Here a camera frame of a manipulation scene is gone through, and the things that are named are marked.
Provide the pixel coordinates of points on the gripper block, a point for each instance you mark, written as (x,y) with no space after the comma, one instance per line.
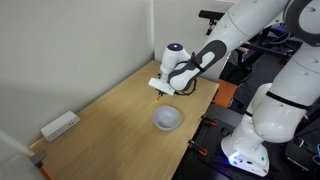
(161,86)

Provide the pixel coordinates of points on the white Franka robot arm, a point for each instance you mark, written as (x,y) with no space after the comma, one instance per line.
(276,123)

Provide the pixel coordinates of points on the grey round bowl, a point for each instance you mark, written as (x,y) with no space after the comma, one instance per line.
(166,120)

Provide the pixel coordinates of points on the orange seat cushion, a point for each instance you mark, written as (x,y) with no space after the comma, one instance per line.
(225,93)

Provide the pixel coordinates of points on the white rectangular box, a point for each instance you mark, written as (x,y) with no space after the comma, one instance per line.
(60,126)

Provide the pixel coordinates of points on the grey table clamp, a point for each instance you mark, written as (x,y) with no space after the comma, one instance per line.
(37,157)

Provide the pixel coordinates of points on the black bag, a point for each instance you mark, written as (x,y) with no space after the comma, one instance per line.
(300,153)

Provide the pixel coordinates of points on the white vertical beam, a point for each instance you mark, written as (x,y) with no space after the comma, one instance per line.
(13,156)

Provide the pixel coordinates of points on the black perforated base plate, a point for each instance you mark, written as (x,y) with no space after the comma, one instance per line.
(218,138)

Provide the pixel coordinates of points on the black camera on stand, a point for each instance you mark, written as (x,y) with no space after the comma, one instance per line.
(208,14)

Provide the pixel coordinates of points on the black metal frame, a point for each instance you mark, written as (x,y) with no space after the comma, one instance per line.
(266,48)

